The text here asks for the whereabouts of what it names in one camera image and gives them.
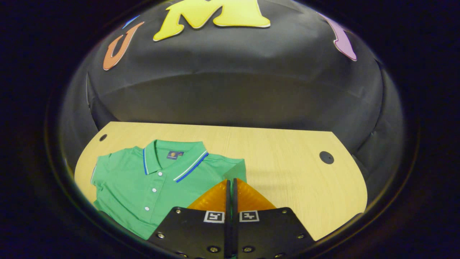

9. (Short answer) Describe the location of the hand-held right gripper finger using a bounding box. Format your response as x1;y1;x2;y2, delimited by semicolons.
233;178;316;259
147;179;231;259

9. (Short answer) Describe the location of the green T-shirt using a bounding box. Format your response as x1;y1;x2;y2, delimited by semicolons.
90;139;248;240

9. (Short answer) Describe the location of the black backdrop cloth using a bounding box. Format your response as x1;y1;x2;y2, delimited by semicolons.
59;0;405;202

